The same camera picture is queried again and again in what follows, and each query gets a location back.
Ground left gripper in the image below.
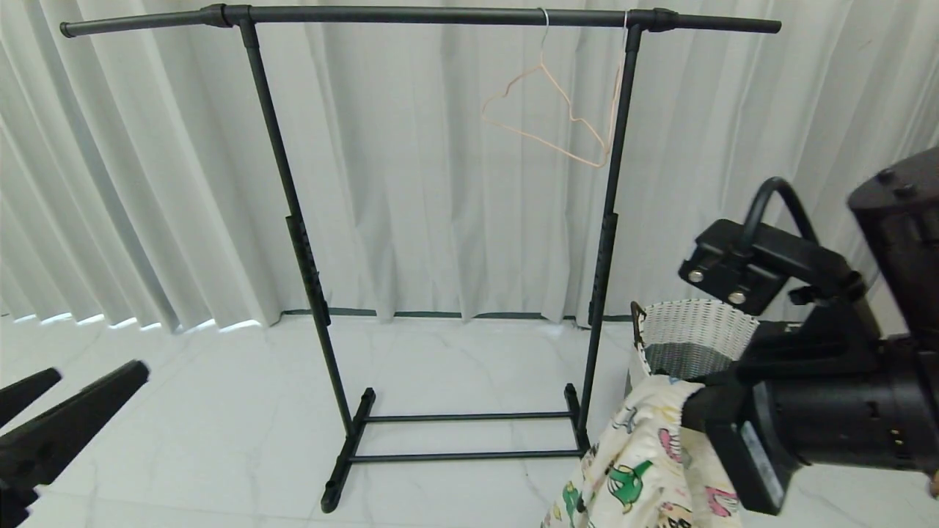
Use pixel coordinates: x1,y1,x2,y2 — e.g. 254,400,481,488
0,360,150,528

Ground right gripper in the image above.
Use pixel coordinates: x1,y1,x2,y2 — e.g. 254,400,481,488
682,323,939,516

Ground cream printed garment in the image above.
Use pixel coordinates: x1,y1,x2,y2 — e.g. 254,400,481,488
541,375,743,528

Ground white laundry basket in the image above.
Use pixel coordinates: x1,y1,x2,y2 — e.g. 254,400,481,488
629,298,761,397

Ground black clothes rack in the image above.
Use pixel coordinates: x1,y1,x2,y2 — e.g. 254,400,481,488
59,4,782,514

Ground white curtain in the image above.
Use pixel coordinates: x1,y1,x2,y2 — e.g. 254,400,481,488
0,0,939,334

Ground black cable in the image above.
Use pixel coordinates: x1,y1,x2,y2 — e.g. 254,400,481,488
741,177,821,246

